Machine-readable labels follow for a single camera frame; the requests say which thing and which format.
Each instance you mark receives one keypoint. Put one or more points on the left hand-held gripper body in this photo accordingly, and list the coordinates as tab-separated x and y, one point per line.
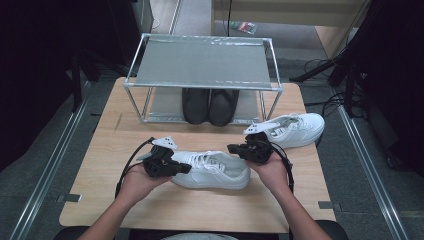
158	163

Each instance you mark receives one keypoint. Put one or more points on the dark curtain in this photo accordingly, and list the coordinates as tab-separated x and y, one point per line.
400	50
33	50

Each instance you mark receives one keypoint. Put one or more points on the wooden cabinet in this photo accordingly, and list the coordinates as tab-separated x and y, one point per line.
283	13

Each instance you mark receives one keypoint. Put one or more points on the white sneaker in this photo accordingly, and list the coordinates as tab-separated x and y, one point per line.
216	173
300	131

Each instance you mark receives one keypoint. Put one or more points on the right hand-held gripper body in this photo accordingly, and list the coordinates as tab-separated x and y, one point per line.
261	148

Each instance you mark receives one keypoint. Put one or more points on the person's left leg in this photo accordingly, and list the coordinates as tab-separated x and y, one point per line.
70	234

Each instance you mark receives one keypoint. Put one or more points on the colourful packet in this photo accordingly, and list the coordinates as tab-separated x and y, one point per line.
245	27

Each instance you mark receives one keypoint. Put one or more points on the black metal stand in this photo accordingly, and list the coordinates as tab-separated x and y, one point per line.
350	86
77	83

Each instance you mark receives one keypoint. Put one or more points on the black slipper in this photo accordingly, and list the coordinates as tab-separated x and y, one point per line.
196	106
222	108

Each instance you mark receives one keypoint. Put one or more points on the grey metal bracket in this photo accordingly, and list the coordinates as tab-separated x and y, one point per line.
70	198
330	205

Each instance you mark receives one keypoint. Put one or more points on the person's leg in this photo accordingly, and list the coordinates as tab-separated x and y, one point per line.
70	234
335	231

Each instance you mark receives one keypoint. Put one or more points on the person's right leg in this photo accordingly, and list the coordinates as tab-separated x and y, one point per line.
335	231

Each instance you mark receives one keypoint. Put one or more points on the aluminium floor rail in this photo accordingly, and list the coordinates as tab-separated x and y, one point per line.
50	166
175	18
373	173

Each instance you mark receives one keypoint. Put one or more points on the person's grey shirt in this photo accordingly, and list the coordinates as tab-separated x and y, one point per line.
200	237

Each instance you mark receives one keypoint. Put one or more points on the person's right hand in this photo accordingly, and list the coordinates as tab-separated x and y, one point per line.
275	176

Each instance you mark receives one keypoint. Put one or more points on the person's left hand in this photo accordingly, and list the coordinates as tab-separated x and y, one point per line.
138	185

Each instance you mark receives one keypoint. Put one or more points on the metal frame shoe rack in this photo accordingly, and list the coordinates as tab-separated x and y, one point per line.
203	63

